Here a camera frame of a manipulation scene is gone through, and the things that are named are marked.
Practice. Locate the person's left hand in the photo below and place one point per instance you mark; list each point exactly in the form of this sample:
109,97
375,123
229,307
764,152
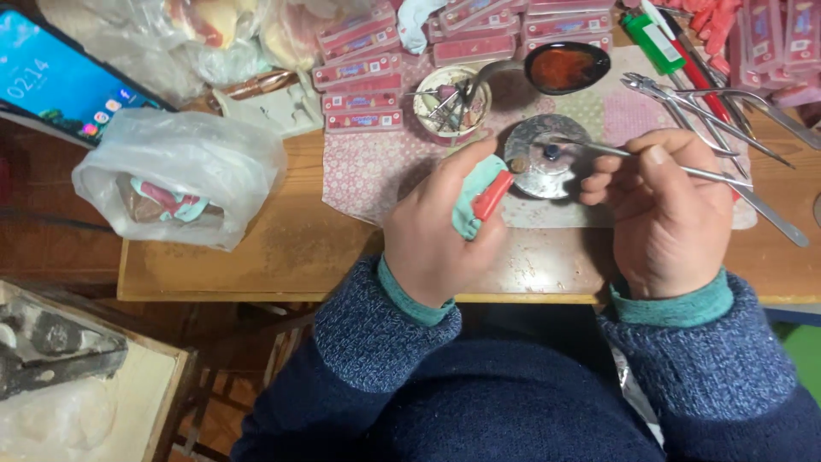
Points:
423,237

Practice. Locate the person's right hand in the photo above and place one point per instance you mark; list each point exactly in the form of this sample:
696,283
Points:
673,224

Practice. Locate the teal dental cast with red wax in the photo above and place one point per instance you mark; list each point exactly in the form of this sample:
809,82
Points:
484,183

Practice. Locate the thin metal wax carver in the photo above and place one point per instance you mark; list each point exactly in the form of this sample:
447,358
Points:
596,148

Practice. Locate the pink floral cloth mat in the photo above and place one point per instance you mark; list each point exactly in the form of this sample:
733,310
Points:
365,173

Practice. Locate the flat metal wax knife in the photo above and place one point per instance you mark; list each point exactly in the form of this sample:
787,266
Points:
773,218

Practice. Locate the white cup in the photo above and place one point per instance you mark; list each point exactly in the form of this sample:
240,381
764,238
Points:
423,119

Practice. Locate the small brown lump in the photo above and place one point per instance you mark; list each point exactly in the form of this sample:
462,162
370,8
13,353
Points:
519,165

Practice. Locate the metal pliers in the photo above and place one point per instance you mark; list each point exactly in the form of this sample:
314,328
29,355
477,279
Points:
680,102

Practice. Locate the round metal dish with blue knob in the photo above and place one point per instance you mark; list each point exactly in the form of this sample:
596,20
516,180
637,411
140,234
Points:
545,176

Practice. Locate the bunch of metal burs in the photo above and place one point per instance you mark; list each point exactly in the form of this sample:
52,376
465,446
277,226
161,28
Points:
449,102

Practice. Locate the metal tweezers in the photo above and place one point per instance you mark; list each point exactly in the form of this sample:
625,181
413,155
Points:
757,102

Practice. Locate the pile of pink tooth packets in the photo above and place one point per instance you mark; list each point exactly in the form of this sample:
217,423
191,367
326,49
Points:
359,70
551,25
782,38

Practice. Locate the black pen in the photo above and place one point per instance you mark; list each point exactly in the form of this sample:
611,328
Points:
689,45

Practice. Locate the green lighter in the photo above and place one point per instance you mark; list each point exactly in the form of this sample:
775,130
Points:
654,43

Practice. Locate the person's blue sweater body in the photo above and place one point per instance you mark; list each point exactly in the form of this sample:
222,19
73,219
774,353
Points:
513,398

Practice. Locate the black spoon with red wax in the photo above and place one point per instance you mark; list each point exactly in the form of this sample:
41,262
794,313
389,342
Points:
567,67

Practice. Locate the white plaster mould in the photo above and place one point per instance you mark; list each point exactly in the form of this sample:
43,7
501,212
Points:
276,112

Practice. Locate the heap of pink wax pieces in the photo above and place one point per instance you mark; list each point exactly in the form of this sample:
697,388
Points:
715,29

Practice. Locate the wooden stool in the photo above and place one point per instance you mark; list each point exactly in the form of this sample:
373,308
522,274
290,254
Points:
256,359

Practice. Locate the white and blue cloth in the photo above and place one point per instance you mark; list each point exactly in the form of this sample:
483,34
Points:
417,22

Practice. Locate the copper-coloured tool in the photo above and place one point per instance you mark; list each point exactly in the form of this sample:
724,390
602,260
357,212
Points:
256,84

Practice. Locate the white plastic bag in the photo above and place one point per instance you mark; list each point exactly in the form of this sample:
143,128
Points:
186,154

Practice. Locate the teal and pink dental cast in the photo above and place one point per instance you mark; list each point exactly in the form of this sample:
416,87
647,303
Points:
170,202

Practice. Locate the heap of clear plastic bags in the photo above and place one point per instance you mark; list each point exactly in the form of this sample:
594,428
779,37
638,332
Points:
192,38

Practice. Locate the wooden box with plaster tools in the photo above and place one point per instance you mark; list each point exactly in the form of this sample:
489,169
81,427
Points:
70,378

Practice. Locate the black smartphone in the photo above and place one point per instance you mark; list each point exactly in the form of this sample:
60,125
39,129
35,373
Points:
51,70

